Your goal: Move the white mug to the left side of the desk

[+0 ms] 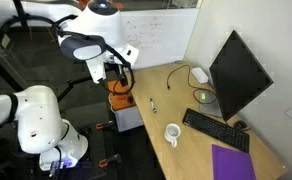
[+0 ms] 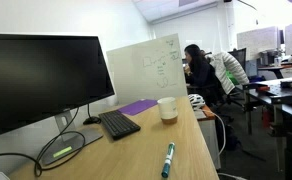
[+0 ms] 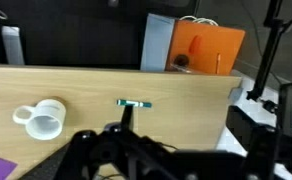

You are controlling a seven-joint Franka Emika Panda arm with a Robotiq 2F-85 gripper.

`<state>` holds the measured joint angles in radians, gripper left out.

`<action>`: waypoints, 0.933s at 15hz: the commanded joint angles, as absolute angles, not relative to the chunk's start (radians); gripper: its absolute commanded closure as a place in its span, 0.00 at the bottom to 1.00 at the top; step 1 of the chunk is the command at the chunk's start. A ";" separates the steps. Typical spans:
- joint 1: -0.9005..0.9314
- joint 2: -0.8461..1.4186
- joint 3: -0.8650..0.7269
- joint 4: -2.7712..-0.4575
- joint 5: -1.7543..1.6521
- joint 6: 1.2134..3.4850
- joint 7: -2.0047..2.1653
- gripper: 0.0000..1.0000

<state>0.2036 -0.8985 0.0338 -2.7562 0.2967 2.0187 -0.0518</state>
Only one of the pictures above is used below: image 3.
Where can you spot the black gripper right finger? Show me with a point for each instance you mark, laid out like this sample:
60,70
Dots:
127,116

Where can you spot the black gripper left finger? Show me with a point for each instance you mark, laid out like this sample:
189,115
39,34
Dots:
54,161

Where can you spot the white mug with cork base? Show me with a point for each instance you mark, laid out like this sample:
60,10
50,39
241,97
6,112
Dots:
44,125

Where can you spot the green and white marker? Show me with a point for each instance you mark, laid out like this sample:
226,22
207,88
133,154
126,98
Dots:
134,104

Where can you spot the cabinet with orange top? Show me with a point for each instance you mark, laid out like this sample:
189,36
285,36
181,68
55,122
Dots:
204,46

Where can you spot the black breadboard table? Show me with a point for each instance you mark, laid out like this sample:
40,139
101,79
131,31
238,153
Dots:
266,136

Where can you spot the black camera stand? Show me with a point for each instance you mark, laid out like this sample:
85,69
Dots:
269,50

